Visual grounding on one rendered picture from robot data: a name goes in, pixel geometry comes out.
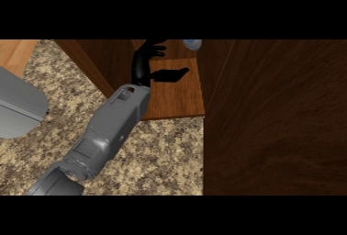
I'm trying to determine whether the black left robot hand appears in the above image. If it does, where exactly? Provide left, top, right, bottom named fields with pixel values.
left=130, top=39, right=190, bottom=87

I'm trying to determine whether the open brown wooden cabinet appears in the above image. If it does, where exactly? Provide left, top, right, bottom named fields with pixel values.
left=55, top=39, right=236, bottom=121

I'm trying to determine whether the dark brown cabinet door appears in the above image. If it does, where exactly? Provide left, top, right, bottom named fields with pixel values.
left=202, top=39, right=347, bottom=196

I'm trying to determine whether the pale wooden panel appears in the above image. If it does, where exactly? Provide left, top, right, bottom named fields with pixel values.
left=0, top=39, right=41, bottom=78

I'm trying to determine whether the grey rounded appliance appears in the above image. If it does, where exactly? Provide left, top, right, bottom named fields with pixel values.
left=0, top=66, right=50, bottom=140

